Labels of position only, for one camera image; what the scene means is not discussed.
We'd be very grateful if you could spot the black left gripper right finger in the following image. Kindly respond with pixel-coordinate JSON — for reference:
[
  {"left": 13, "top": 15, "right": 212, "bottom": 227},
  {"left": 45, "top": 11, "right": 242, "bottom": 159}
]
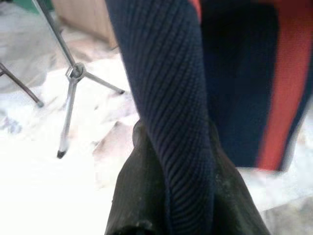
[{"left": 210, "top": 121, "right": 272, "bottom": 235}]

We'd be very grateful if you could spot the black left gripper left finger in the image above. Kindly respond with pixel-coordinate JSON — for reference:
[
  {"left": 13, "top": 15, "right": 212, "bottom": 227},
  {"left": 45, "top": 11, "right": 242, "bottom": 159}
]
[{"left": 104, "top": 122, "right": 169, "bottom": 235}]

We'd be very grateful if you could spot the dark shirt red collar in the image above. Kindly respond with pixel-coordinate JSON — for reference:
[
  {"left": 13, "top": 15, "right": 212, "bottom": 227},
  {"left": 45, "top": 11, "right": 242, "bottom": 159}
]
[{"left": 105, "top": 0, "right": 313, "bottom": 235}]

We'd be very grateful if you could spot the light wooden cabinet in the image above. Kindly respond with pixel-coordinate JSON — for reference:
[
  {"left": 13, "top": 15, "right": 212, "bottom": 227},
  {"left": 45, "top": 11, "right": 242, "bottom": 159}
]
[{"left": 51, "top": 0, "right": 118, "bottom": 48}]

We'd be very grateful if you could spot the green plastic basin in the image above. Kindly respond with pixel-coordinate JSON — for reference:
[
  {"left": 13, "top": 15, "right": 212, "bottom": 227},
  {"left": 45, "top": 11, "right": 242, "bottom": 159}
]
[{"left": 13, "top": 0, "right": 55, "bottom": 16}]

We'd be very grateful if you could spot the silver metal clothes rack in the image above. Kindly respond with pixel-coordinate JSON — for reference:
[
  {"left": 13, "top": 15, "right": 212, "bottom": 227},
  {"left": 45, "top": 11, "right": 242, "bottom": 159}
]
[{"left": 31, "top": 0, "right": 126, "bottom": 159}]

